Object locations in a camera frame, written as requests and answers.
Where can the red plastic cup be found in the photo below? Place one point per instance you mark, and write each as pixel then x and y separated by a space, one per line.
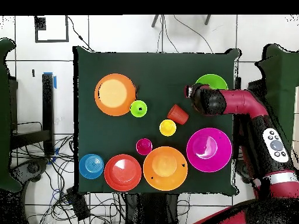
pixel 177 114

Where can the green plastic bowl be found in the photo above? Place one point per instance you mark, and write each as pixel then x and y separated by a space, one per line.
pixel 211 80

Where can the orange plastic bowl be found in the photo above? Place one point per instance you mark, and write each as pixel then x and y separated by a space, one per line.
pixel 112 93
pixel 164 168

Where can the pink plastic bowl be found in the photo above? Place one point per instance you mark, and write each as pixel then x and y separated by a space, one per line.
pixel 222 158

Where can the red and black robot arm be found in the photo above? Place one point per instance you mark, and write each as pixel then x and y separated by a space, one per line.
pixel 243 102

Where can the yellow plastic cup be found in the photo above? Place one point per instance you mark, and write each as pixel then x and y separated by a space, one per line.
pixel 167 128

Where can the green plastic cup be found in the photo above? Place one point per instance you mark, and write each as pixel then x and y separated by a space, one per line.
pixel 135 112

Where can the crimson plastic cup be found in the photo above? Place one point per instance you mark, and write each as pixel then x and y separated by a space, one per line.
pixel 143 146

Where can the dark green tablecloth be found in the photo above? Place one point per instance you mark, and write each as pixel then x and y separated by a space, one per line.
pixel 105 130

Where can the green table with white boxes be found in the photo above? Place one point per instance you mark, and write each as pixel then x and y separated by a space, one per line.
pixel 282 74

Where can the red plastic bowl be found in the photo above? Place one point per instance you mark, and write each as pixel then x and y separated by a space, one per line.
pixel 122 172

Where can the white boxes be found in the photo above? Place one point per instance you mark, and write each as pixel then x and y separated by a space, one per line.
pixel 297 112

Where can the blue plastic bowl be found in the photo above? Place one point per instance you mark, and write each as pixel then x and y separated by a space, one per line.
pixel 91 166

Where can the black bench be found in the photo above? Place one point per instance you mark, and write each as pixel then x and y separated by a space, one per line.
pixel 48 112

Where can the small black floor marker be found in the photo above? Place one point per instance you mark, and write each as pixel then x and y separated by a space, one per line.
pixel 33 73

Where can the black power strip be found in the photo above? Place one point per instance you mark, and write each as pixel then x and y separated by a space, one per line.
pixel 78 205

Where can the black office chair base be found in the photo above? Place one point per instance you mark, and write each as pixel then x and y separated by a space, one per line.
pixel 32 168

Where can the green cloth covered table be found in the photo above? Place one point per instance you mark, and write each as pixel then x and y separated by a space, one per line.
pixel 7 116

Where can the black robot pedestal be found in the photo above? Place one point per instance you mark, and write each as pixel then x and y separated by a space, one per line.
pixel 151 210

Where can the black square floor frame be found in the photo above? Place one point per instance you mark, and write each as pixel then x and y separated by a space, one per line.
pixel 51 41

